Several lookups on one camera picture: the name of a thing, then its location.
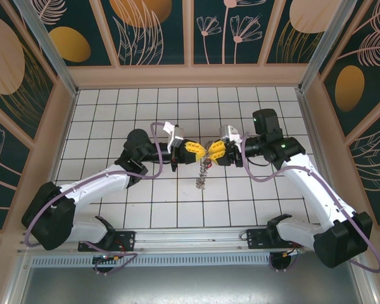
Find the metal disc with keyrings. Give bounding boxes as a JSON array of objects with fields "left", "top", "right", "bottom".
[{"left": 194, "top": 139, "right": 215, "bottom": 190}]

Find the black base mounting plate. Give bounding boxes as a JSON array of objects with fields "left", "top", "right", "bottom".
[
  {"left": 246, "top": 228, "right": 273, "bottom": 251},
  {"left": 78, "top": 231, "right": 137, "bottom": 253}
]

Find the grey metal sheet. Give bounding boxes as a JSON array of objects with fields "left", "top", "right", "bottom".
[{"left": 18, "top": 265, "right": 367, "bottom": 304}]

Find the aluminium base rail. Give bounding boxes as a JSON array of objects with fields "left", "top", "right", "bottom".
[{"left": 17, "top": 228, "right": 308, "bottom": 254}]

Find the aluminium corner post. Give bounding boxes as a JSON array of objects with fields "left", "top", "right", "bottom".
[
  {"left": 297, "top": 0, "right": 349, "bottom": 93},
  {"left": 12, "top": 0, "right": 80, "bottom": 98}
]

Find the slotted grey cable duct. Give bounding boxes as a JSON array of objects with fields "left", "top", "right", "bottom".
[{"left": 28, "top": 254, "right": 273, "bottom": 269}]

